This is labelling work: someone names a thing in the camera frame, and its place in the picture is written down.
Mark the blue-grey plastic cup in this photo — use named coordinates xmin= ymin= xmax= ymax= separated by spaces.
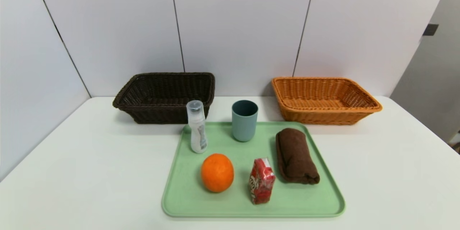
xmin=232 ymin=100 xmax=259 ymax=142

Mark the white plastic bottle clear cap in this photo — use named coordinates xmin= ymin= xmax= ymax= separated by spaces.
xmin=186 ymin=100 xmax=208 ymax=154

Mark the orange fruit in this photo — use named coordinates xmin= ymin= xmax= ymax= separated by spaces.
xmin=201 ymin=153 xmax=235 ymax=193

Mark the red snack carton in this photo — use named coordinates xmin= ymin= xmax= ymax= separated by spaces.
xmin=249 ymin=158 xmax=276 ymax=205

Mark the dark brown wicker basket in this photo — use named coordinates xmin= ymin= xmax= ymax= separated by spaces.
xmin=112 ymin=72 xmax=216 ymax=124

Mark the orange wicker basket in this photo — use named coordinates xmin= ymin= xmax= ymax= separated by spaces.
xmin=272 ymin=77 xmax=383 ymax=125

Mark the brown rolled towel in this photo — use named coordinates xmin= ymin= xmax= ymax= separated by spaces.
xmin=276 ymin=128 xmax=321 ymax=185

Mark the light green plastic tray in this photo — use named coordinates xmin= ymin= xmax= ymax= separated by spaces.
xmin=161 ymin=121 xmax=346 ymax=218

